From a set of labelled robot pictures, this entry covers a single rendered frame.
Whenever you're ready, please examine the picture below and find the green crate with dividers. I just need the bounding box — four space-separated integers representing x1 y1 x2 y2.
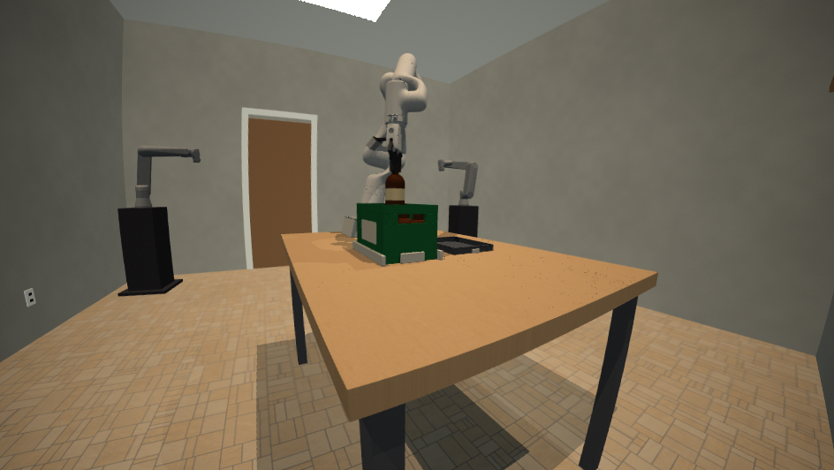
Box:
357 203 438 264

